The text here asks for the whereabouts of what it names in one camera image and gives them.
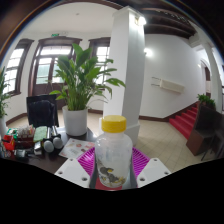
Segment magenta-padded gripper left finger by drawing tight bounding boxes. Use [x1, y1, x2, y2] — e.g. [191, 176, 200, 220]
[54, 146, 98, 189]

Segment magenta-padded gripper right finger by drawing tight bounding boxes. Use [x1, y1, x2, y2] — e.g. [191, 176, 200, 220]
[130, 146, 172, 189]

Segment clear bottle with yellow cap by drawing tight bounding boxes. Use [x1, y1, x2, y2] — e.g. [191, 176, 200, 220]
[94, 115, 134, 189]

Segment printed paper leaflet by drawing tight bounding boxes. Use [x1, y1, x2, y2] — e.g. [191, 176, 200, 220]
[59, 138, 96, 160]

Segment flat round red coaster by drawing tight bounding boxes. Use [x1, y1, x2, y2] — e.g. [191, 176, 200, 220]
[95, 176, 134, 192]

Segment grey-headed microphone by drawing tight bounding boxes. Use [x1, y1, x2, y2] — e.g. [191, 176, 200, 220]
[42, 139, 55, 154]
[51, 135, 64, 150]

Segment green notebook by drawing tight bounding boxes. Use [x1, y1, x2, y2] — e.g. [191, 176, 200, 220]
[33, 125, 49, 144]

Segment flat black device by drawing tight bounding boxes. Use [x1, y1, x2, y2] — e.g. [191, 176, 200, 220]
[13, 148, 28, 159]

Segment red carpeted stairs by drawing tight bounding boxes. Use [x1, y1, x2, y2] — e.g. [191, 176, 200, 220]
[168, 105, 201, 139]

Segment black chair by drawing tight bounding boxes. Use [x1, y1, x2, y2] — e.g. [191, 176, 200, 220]
[26, 94, 60, 129]

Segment dark wooden cabinet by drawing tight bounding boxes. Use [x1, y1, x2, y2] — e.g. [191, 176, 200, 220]
[185, 103, 224, 158]

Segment red box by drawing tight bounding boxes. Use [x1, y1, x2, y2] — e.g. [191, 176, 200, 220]
[1, 133, 16, 152]

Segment small green plant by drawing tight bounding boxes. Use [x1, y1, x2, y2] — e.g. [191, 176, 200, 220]
[196, 93, 217, 109]

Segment dark wooden double door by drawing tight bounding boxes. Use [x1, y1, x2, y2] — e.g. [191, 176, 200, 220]
[29, 36, 83, 98]

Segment dark-framed window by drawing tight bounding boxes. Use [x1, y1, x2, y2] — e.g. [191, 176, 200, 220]
[3, 38, 34, 96]
[88, 37, 111, 84]

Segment white wall radiator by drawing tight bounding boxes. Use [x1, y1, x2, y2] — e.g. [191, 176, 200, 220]
[151, 76, 186, 94]

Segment round wall lamp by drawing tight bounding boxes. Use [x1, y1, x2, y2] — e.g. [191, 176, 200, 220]
[143, 47, 154, 58]

